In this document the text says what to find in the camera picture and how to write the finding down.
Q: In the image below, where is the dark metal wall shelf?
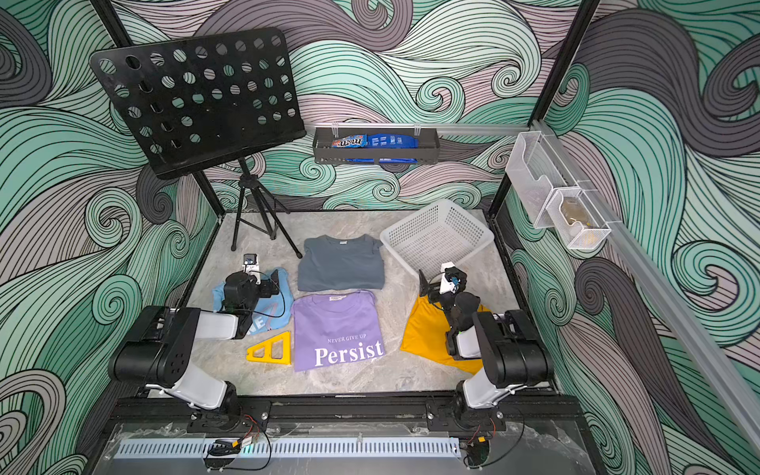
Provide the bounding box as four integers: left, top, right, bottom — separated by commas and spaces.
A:
313, 125, 441, 164

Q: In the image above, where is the blue snack packet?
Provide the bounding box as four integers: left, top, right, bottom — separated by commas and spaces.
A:
366, 134, 419, 150

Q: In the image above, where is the white plastic basket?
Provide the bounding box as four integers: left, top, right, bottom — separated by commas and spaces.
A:
380, 199, 494, 277

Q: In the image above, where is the clear bin with brown items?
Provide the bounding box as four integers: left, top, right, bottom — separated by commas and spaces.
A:
544, 187, 611, 251

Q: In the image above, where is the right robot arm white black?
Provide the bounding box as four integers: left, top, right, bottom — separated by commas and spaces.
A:
418, 266, 553, 437

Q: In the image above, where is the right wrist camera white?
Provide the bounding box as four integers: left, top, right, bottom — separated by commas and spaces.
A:
439, 262, 467, 294

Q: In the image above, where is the black perforated music stand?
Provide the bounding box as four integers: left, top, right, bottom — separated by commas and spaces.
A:
88, 26, 308, 259

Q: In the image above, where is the clear plastic wall bin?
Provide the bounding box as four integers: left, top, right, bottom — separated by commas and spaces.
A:
506, 131, 578, 229

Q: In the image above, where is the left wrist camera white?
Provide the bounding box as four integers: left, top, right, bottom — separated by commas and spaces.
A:
243, 253, 259, 274

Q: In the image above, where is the purple t-shirt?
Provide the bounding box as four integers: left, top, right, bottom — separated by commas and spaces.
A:
291, 290, 386, 372

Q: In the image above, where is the grey t-shirt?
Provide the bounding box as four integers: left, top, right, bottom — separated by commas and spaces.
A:
297, 235, 386, 292

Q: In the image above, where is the yellow triangular toy block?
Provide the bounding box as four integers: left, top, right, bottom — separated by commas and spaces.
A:
245, 332, 292, 365

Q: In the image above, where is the yellow t-shirt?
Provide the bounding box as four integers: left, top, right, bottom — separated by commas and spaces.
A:
400, 297, 483, 374

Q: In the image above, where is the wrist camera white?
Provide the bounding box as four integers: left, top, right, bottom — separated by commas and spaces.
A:
243, 253, 259, 274
439, 262, 467, 294

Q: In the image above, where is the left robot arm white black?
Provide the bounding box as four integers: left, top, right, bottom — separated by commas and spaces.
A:
108, 270, 281, 433

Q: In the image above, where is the m&m candy packet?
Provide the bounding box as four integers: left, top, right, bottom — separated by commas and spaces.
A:
331, 135, 368, 148

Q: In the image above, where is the white slotted cable duct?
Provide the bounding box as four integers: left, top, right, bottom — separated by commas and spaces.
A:
113, 437, 461, 459

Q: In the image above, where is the light blue t-shirt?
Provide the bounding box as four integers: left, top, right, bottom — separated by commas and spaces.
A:
212, 269, 292, 340

